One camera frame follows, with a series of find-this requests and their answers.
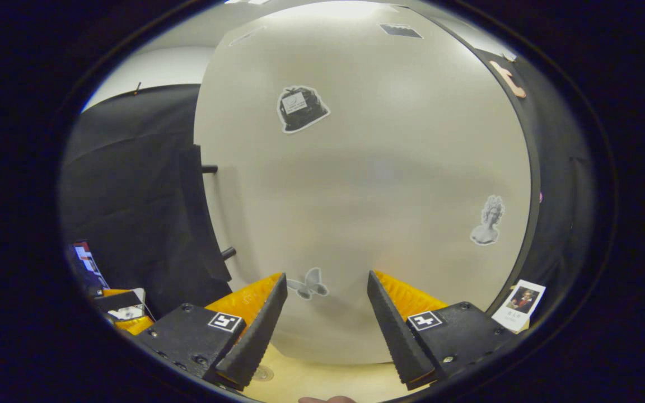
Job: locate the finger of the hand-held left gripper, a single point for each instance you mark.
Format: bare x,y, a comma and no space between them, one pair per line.
132,323
121,301

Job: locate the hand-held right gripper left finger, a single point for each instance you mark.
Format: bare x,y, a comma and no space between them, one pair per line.
258,336

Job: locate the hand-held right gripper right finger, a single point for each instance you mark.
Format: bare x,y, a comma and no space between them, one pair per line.
395,336

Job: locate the red and white printed item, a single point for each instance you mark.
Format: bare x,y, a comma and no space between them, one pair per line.
84,263

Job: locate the white book with portrait cover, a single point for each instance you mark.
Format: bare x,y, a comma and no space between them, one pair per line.
515,313

